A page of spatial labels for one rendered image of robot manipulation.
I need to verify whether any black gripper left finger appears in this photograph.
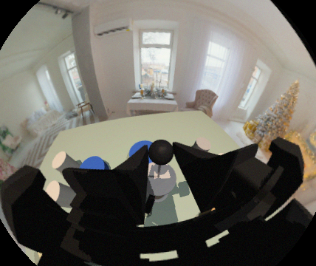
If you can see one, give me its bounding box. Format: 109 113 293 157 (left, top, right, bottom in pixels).
62 145 149 225

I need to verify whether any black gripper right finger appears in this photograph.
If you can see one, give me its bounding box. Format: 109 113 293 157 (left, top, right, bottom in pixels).
173 142 258 213

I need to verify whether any blue cylinder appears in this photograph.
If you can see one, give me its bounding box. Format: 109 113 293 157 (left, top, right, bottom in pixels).
129 140 152 163
80 156 109 169

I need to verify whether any french press coffee maker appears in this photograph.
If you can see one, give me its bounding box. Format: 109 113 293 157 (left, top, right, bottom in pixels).
145 139 176 215

